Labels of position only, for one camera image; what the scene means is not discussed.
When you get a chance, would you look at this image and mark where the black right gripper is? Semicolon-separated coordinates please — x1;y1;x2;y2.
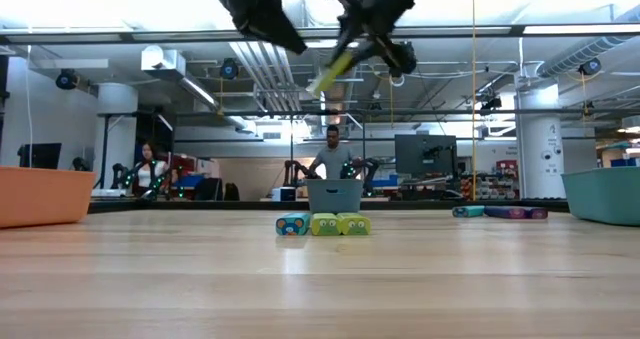
319;0;401;69

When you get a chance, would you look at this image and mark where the yellow-green marker pen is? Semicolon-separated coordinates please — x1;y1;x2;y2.
306;51;355;99

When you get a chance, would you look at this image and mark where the yellow-green frog-face block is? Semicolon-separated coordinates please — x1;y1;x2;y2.
338;212;372;237
310;213;343;238

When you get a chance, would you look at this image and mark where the teal mouse-face block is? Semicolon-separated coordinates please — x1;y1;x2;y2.
452;205;486;219
275;212;312;237

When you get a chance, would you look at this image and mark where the white ceiling air unit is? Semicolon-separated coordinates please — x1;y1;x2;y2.
140;45;187;76

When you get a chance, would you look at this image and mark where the person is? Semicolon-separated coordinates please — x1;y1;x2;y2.
130;141;174;195
307;124;357;181

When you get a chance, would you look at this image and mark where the large black monitor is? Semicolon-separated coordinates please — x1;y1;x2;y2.
394;133;458;176

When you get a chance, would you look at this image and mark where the small slate-blue plastic bin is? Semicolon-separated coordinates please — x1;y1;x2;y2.
305;178;365;215

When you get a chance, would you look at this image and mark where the shelf with coloured bins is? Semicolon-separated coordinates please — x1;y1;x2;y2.
133;142;221;203

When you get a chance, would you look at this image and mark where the small white box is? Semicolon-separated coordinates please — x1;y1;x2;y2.
272;186;299;203

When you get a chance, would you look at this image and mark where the black office chair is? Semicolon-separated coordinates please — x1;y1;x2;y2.
193;177;225;202

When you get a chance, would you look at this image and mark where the shelf with small parts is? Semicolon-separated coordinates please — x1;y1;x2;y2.
458;158;519;202

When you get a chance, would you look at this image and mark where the white round column with signs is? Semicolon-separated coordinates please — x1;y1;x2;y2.
514;81;566;200

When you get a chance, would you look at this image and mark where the small black monitor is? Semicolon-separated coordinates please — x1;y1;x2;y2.
17;142;63;171

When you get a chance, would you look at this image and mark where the orange plastic bin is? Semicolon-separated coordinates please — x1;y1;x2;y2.
0;166;97;229

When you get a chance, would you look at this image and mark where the large teal plastic bin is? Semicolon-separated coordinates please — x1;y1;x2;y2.
560;166;640;228

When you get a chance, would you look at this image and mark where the black ceiling cable reel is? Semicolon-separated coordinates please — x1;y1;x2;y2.
388;41;419;79

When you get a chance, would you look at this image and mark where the blue ceiling cable reel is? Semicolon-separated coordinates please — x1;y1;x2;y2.
54;68;80;91
219;57;240;81
578;57;603;78

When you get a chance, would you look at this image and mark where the silver ribbed ventilation duct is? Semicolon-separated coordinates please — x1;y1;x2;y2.
537;6;640;79
302;46;362;136

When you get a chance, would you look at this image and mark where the yellow hanging cable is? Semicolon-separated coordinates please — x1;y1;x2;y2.
469;0;478;203

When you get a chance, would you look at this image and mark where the black aluminium frame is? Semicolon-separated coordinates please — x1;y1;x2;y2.
0;23;640;214

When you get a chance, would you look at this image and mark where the white hanging cable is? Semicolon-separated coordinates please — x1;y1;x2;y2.
24;43;33;169

